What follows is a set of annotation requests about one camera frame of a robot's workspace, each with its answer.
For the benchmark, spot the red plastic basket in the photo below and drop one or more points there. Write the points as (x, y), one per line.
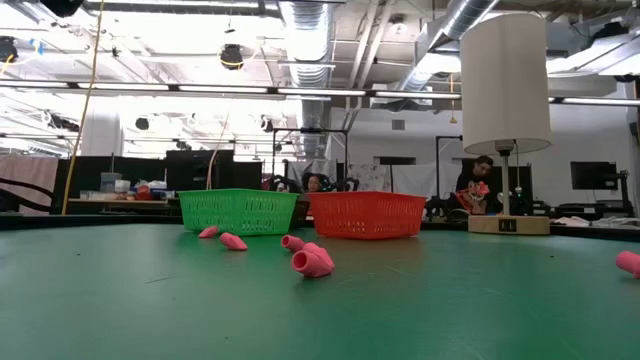
(367, 215)

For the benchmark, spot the pink cap eraser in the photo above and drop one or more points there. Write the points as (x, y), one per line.
(629, 263)
(324, 254)
(292, 243)
(209, 232)
(233, 242)
(310, 265)

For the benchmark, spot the person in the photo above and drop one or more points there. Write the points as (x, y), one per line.
(475, 172)
(314, 182)

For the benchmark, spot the green plastic basket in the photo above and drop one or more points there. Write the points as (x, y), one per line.
(239, 212)

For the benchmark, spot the ceiling light strip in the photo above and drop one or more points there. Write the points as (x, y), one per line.
(225, 88)

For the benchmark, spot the green table mat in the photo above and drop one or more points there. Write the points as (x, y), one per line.
(400, 320)

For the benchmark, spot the cluttered work table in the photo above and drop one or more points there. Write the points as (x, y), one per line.
(120, 201)

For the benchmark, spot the white shade wooden base lamp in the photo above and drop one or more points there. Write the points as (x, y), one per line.
(505, 85)

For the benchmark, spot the grey storage bin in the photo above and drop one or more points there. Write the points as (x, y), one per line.
(110, 182)

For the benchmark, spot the small dark monitor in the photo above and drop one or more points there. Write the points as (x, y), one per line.
(592, 175)

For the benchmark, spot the pink curtain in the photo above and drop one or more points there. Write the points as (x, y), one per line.
(25, 172)

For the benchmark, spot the black metal frame stand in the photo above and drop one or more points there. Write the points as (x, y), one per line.
(310, 130)

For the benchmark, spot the black partition wall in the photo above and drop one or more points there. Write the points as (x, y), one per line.
(200, 172)

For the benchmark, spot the silver air duct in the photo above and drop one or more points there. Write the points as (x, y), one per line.
(307, 40)
(450, 30)

